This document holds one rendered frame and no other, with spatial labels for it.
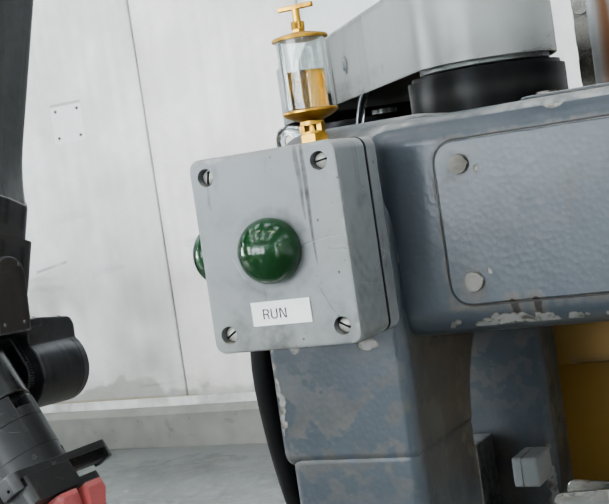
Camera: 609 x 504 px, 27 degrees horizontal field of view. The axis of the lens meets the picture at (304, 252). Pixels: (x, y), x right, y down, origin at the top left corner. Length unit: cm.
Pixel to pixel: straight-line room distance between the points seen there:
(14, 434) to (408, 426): 39
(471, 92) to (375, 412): 19
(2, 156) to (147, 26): 591
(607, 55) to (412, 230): 50
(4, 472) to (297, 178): 43
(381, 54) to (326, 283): 26
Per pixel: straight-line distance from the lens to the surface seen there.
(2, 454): 92
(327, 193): 55
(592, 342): 82
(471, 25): 70
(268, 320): 57
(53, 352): 98
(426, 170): 58
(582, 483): 77
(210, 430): 685
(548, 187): 56
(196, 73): 669
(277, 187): 56
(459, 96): 69
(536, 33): 71
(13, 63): 98
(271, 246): 55
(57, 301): 732
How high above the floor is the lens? 131
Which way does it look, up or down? 3 degrees down
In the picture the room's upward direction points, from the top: 8 degrees counter-clockwise
